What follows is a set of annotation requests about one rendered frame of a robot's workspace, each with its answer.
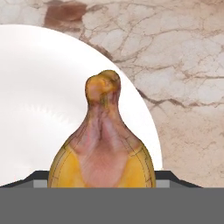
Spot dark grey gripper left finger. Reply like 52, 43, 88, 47
0, 170, 51, 189

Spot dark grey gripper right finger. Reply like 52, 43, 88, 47
153, 170, 203, 189

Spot white round plate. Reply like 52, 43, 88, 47
0, 24, 164, 187

